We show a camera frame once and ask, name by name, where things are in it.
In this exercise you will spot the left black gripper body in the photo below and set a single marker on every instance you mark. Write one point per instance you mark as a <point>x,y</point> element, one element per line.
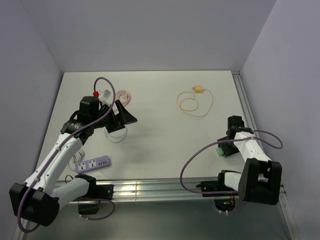
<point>110,118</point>

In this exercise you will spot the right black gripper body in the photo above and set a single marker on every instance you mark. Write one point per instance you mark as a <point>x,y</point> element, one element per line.
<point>229,148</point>

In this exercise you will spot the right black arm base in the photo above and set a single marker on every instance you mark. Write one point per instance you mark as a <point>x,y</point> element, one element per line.
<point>226,204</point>

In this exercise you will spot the green adapter plug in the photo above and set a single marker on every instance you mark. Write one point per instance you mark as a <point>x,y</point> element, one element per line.
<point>219,151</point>

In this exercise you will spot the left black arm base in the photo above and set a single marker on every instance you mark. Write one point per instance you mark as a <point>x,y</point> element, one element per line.
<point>92,203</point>

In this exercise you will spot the aluminium side rail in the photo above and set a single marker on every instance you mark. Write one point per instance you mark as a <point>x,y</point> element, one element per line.
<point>248,116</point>

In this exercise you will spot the aluminium front rail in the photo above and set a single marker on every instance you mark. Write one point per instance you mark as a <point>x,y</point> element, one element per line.
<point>149,190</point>

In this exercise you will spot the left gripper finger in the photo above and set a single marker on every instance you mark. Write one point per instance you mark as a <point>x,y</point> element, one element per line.
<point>114,126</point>
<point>123,116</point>

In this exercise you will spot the yellow charger plug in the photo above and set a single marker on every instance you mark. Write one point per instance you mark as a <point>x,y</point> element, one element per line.
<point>198,89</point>

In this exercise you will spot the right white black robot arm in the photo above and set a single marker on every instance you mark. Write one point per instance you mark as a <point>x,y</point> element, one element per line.
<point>260,179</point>

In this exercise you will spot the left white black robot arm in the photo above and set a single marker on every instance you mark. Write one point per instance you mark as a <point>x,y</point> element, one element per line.
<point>37,199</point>

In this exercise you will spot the purple power strip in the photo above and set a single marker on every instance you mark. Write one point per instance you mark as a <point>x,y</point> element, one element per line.
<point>92,165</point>

